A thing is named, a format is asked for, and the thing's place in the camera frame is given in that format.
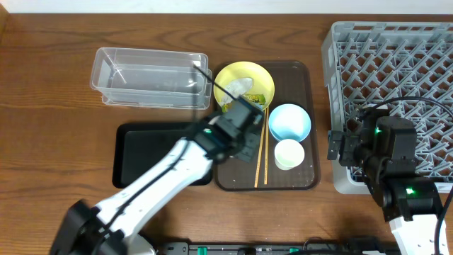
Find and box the wooden chopstick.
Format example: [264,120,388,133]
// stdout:
[254,109,267,188]
[263,108,269,185]

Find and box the green snack wrapper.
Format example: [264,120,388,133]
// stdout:
[222,94,266,113]

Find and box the clear plastic wrapper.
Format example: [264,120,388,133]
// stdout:
[221,77,253,105]

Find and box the pale green cup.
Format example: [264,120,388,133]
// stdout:
[274,139,305,171]

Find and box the yellow plate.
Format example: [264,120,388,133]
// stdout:
[214,61,275,111]

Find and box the light blue bowl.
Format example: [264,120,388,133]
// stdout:
[269,103,311,142]

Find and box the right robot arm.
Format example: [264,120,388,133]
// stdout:
[327,108,449,254]

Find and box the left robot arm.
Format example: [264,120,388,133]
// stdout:
[50,96,263,254]

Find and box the grey dishwasher rack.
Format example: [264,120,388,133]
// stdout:
[321,21,452,193]

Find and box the black waste tray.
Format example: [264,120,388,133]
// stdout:
[112,121,214,189]

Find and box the brown serving tray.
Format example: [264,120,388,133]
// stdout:
[214,61,321,191]

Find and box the clear plastic bin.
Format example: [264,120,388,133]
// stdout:
[90,47,212,110]

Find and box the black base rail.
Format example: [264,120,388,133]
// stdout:
[156,238,401,255]

